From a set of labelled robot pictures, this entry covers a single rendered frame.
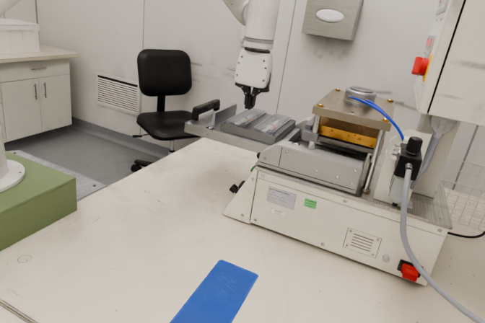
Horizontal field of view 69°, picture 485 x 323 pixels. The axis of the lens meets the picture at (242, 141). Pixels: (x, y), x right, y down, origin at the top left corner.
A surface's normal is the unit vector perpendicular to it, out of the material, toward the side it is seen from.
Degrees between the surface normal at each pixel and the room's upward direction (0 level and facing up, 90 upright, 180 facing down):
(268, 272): 0
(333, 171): 90
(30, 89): 90
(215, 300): 0
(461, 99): 90
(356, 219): 90
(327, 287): 0
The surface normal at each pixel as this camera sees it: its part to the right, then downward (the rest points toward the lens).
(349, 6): -0.42, 0.27
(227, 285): 0.13, -0.93
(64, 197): 0.90, 0.26
